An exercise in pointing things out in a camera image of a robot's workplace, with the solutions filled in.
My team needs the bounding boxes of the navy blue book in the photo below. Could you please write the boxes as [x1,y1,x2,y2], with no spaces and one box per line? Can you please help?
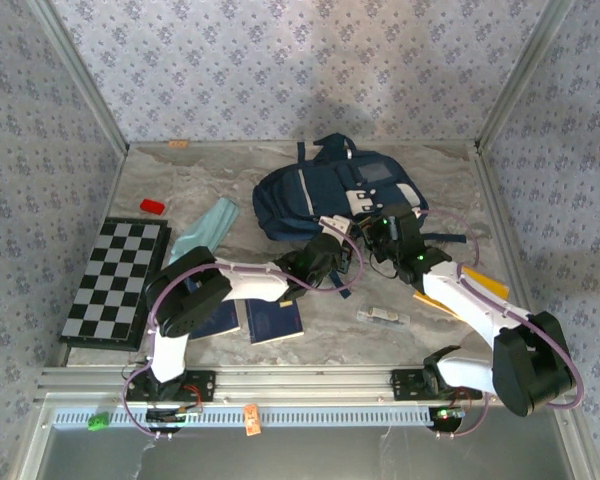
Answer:
[243,297,305,346]

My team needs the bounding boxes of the navy blue backpack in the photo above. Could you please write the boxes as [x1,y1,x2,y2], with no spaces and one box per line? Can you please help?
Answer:
[252,132,467,245]

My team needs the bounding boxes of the navy book with yellow label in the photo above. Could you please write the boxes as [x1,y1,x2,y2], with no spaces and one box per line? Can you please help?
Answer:
[183,277,242,342]

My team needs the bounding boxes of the teal cloth pouch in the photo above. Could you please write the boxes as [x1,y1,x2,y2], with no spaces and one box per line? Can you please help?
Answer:
[168,196,241,266]

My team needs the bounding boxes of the clear plastic compass case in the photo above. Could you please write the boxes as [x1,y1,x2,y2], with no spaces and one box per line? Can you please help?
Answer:
[356,305,412,331]

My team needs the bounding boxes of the orange paper tag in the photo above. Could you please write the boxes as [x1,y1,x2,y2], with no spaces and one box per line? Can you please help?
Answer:
[243,403,263,437]

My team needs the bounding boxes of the grey metal front panel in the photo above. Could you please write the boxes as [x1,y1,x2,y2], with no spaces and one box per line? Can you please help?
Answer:
[19,394,600,480]

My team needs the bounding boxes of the black grey folding chessboard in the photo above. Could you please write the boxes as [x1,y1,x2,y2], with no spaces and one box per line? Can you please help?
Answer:
[59,215,172,352]

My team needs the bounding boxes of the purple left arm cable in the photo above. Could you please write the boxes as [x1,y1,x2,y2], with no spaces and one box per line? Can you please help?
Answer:
[121,227,366,441]

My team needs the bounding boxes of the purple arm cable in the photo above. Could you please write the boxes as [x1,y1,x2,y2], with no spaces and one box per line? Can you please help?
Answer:
[121,227,366,441]
[414,208,586,441]

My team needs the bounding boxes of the aluminium mounting rail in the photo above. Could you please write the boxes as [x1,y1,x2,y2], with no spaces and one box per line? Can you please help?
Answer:
[34,365,576,402]

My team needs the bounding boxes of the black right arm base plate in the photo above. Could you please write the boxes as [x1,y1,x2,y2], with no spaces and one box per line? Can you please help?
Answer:
[390,368,484,402]

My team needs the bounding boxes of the grey slotted cable duct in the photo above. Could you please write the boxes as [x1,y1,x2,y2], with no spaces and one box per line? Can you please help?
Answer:
[52,405,466,429]

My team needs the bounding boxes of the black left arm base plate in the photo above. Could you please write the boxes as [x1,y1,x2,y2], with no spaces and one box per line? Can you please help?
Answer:
[124,369,217,404]

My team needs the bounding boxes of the aluminium frame post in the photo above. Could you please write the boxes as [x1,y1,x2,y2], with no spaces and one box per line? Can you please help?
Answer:
[28,0,131,154]
[473,0,577,154]

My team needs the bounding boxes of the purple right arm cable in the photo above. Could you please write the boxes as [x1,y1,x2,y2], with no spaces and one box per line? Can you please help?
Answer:
[414,208,586,441]

